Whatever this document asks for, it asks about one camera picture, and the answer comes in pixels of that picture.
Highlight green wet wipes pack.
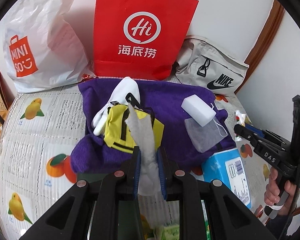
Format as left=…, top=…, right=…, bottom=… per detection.
left=154, top=225, right=180, bottom=240

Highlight fruit print white sachet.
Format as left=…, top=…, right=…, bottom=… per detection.
left=235, top=110, right=246, bottom=142

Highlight white sock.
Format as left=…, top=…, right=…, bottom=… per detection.
left=91, top=76, right=140, bottom=136

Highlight purple towel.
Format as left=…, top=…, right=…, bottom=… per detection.
left=70, top=79, right=236, bottom=173

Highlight white Miniso plastic bag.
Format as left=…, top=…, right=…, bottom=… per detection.
left=3, top=0, right=95, bottom=93

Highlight beige Nike bag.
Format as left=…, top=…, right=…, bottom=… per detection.
left=175, top=35, right=249, bottom=96

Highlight dark green gift box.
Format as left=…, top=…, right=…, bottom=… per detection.
left=76, top=171, right=146, bottom=240

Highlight white sponge block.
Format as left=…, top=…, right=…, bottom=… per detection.
left=181, top=94, right=216, bottom=127

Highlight blue tissue pack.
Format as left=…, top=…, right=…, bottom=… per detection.
left=202, top=148, right=251, bottom=208

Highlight fruit print tablecloth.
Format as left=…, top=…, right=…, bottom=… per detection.
left=0, top=78, right=273, bottom=240

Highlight brown wooden door frame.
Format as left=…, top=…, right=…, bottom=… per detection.
left=235, top=0, right=285, bottom=94

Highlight person right hand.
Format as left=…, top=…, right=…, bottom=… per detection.
left=264, top=167, right=297, bottom=216

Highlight yellow Adidas mini bag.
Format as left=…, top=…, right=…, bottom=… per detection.
left=104, top=93, right=164, bottom=154

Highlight red Haidilao paper bag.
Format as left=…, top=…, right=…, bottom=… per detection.
left=93, top=0, right=198, bottom=80

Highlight white fluffy cloth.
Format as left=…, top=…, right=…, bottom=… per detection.
left=125, top=104, right=161, bottom=200

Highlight clear mesh pouch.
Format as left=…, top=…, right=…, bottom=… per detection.
left=184, top=116, right=228, bottom=153

